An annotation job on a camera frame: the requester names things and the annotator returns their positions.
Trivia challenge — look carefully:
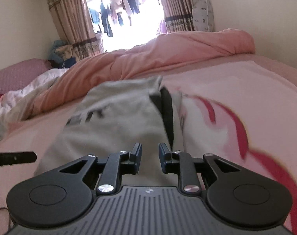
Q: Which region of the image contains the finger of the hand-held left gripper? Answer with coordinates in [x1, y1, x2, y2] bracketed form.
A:
[0, 151, 38, 167]

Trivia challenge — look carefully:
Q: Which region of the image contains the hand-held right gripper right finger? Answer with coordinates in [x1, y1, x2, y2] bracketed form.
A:
[158, 142, 240, 194]

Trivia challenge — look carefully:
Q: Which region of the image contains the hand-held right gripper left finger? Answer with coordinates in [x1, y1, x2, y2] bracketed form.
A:
[59, 142, 142, 194]

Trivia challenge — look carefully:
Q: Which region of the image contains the grey and black polo shirt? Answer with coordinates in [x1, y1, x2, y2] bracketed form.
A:
[37, 75, 186, 192]

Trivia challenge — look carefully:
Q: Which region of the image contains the row of hanging clothes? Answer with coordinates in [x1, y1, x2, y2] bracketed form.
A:
[88, 0, 162, 38]

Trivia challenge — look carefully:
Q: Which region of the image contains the white quilt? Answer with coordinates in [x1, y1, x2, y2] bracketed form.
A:
[0, 69, 69, 146]

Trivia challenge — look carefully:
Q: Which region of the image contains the purple quilted cushion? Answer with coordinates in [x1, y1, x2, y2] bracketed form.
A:
[0, 58, 53, 98]

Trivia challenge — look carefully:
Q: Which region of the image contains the pink quilt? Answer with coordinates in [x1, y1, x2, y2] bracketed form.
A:
[19, 28, 256, 122]

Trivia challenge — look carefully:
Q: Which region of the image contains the navy blue bag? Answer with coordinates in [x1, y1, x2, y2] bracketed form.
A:
[61, 57, 77, 69]

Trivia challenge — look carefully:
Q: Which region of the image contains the pink printed blanket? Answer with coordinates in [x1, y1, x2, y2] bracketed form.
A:
[0, 54, 297, 233]

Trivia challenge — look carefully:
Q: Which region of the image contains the teal cloth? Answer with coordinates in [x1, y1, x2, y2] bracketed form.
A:
[49, 40, 66, 62]

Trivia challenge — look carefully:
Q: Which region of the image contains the white patterned cushion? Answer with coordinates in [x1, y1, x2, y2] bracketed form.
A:
[192, 0, 215, 33]

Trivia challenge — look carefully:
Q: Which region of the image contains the brown striped curtain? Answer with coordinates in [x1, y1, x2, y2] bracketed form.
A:
[155, 0, 196, 34]
[44, 0, 101, 61]

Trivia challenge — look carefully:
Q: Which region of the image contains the black cable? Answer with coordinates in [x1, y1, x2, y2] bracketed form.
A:
[0, 208, 13, 227]

